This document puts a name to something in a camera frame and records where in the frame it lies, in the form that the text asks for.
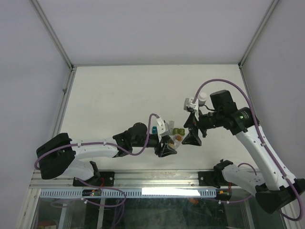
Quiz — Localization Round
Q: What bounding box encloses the aluminium frame post right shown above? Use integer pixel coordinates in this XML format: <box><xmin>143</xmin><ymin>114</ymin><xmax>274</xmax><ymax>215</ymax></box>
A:
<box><xmin>238</xmin><ymin>0</ymin><xmax>281</xmax><ymax>69</ymax></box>

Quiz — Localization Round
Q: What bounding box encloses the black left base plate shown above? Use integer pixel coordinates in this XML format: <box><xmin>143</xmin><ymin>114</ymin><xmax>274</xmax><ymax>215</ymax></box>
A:
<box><xmin>72</xmin><ymin>171</ymin><xmax>115</xmax><ymax>187</ymax></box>

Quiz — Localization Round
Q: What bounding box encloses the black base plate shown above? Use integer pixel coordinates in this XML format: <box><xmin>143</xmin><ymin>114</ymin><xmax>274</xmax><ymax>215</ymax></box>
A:
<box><xmin>72</xmin><ymin>171</ymin><xmax>115</xmax><ymax>187</ymax></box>
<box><xmin>197</xmin><ymin>171</ymin><xmax>229</xmax><ymax>188</ymax></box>

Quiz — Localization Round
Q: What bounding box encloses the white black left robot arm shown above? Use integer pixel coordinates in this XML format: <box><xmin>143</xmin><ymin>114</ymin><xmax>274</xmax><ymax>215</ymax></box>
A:
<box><xmin>34</xmin><ymin>123</ymin><xmax>177</xmax><ymax>185</ymax></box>

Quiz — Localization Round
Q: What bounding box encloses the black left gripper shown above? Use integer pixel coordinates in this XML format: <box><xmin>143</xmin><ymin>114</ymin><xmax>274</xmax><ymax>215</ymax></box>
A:
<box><xmin>132</xmin><ymin>134</ymin><xmax>177</xmax><ymax>156</ymax></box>

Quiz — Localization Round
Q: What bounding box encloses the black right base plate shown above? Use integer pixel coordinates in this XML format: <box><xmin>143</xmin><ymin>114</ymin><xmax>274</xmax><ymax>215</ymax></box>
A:
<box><xmin>197</xmin><ymin>171</ymin><xmax>229</xmax><ymax>188</ymax></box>

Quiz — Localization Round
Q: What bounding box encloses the aluminium frame post left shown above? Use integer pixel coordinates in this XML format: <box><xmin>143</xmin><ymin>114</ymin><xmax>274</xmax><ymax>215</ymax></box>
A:
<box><xmin>29</xmin><ymin>0</ymin><xmax>75</xmax><ymax>71</ymax></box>

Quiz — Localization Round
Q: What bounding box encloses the grey slotted cable duct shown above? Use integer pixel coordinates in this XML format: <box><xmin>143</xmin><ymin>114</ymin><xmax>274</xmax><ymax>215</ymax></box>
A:
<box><xmin>40</xmin><ymin>187</ymin><xmax>216</xmax><ymax>199</ymax></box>

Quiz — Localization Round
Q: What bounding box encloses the weekly pill organizer strip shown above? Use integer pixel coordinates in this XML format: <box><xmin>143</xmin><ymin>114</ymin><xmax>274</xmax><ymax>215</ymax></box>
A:
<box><xmin>151</xmin><ymin>120</ymin><xmax>185</xmax><ymax>136</ymax></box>

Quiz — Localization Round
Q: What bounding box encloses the aluminium mounting rail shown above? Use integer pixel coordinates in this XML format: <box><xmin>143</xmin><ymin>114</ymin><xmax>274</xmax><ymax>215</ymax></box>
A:
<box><xmin>30</xmin><ymin>169</ymin><xmax>212</xmax><ymax>189</ymax></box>

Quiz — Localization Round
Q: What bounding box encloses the clear glass pill bottle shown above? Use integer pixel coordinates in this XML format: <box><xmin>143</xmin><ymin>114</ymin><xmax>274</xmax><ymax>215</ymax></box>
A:
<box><xmin>167</xmin><ymin>138</ymin><xmax>180</xmax><ymax>150</ymax></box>

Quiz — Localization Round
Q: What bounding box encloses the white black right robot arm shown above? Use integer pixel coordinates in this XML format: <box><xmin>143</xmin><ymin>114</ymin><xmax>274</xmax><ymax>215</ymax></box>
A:
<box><xmin>182</xmin><ymin>90</ymin><xmax>305</xmax><ymax>214</ymax></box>

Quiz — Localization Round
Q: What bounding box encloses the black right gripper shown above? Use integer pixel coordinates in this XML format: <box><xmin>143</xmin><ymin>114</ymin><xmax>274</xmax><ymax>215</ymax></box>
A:
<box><xmin>182</xmin><ymin>108</ymin><xmax>224</xmax><ymax>146</ymax></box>

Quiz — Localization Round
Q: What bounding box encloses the aluminium frame post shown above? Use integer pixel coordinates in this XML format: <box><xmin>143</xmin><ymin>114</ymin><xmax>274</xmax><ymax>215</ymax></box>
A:
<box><xmin>29</xmin><ymin>0</ymin><xmax>75</xmax><ymax>71</ymax></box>
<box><xmin>238</xmin><ymin>0</ymin><xmax>281</xmax><ymax>69</ymax></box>

